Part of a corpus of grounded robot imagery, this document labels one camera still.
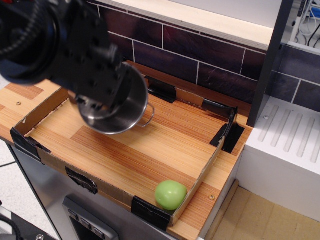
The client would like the green toy apple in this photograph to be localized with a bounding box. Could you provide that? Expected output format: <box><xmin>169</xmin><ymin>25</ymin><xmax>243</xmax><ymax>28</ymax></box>
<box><xmin>155</xmin><ymin>180</ymin><xmax>188</xmax><ymax>211</ymax></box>

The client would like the cardboard fence with black tape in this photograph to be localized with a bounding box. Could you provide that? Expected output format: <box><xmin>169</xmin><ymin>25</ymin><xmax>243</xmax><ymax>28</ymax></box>
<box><xmin>8</xmin><ymin>80</ymin><xmax>252</xmax><ymax>238</ymax></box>

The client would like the stainless steel pot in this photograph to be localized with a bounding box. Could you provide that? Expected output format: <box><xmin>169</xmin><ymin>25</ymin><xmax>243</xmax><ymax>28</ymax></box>
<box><xmin>75</xmin><ymin>62</ymin><xmax>155</xmax><ymax>135</ymax></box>

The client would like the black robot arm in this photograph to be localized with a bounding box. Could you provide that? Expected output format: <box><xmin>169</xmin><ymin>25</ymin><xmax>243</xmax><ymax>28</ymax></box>
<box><xmin>0</xmin><ymin>0</ymin><xmax>131</xmax><ymax>109</ymax></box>

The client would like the white cables background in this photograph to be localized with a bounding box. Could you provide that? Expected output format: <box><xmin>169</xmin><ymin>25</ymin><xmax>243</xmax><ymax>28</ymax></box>
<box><xmin>290</xmin><ymin>0</ymin><xmax>320</xmax><ymax>50</ymax></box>

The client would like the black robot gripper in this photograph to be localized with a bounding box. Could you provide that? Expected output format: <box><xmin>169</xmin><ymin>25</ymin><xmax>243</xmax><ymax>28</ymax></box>
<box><xmin>53</xmin><ymin>7</ymin><xmax>128</xmax><ymax>109</ymax></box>

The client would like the silver toy oven front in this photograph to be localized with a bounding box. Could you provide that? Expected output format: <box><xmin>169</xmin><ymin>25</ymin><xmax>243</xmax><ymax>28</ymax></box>
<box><xmin>8</xmin><ymin>146</ymin><xmax>173</xmax><ymax>240</ymax></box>

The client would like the dark grey right post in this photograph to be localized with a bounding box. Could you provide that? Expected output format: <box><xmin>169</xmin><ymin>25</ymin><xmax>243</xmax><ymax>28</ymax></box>
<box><xmin>247</xmin><ymin>0</ymin><xmax>293</xmax><ymax>127</ymax></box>

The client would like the white dish drainer sink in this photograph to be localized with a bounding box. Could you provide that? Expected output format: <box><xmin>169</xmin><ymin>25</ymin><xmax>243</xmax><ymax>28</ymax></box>
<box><xmin>236</xmin><ymin>97</ymin><xmax>320</xmax><ymax>221</ymax></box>

